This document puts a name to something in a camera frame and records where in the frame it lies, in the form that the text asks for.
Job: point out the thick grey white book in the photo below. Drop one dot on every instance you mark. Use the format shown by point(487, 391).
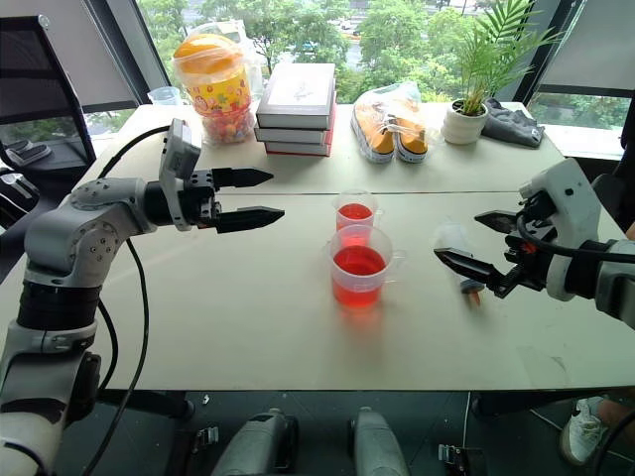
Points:
point(297, 94)

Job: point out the black white book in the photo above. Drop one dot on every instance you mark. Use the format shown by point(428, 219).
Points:
point(290, 135)

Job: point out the red white book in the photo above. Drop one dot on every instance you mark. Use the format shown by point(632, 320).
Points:
point(297, 149)

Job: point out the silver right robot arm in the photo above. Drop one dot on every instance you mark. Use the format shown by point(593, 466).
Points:
point(617, 282)

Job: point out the black metal floor clamp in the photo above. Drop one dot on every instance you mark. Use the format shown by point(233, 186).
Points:
point(206, 439)
point(461, 458)

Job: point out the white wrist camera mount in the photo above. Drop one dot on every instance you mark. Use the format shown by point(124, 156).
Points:
point(177, 149)
point(575, 198)

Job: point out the grey rounded robot part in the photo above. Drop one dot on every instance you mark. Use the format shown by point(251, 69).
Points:
point(258, 446)
point(377, 446)

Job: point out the small clear plastic item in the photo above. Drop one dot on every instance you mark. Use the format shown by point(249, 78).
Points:
point(452, 235)

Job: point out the grey black chair armrest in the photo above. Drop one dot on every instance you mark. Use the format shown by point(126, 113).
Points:
point(27, 151)

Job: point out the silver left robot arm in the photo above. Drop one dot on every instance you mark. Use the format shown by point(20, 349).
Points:
point(94, 233)

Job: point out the black mesh office chair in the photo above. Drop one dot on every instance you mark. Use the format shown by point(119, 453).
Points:
point(35, 94)

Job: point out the white person sneaker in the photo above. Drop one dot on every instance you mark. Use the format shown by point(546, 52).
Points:
point(583, 431)

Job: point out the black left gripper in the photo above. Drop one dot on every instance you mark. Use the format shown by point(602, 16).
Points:
point(201, 208)

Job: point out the yellow canvas sneaker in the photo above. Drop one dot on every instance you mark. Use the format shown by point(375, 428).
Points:
point(372, 136)
point(412, 141)

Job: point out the small cup red liquid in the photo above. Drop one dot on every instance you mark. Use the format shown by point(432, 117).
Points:
point(354, 214)

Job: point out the bagged orange sneakers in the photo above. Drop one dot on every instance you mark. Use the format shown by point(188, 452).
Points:
point(392, 94)

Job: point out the green plant in white pot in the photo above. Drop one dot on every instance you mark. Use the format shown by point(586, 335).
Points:
point(464, 124)

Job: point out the empty clear measuring cup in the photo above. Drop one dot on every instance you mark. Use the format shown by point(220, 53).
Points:
point(164, 96)

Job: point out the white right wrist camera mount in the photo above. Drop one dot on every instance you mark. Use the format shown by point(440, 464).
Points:
point(575, 198)

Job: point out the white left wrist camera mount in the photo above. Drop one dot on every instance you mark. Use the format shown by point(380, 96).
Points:
point(177, 149)

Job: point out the grey folded cloth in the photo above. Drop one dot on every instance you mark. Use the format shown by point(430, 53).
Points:
point(511, 124)

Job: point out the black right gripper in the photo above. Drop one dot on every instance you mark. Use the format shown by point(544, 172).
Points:
point(533, 263)

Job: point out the large cup red liquid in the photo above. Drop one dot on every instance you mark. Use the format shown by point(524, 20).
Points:
point(358, 277)

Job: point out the candy jar with orange lid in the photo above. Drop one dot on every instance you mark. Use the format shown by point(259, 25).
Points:
point(218, 94)

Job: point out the dark chair at window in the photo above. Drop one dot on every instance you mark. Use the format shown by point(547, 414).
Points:
point(610, 188)

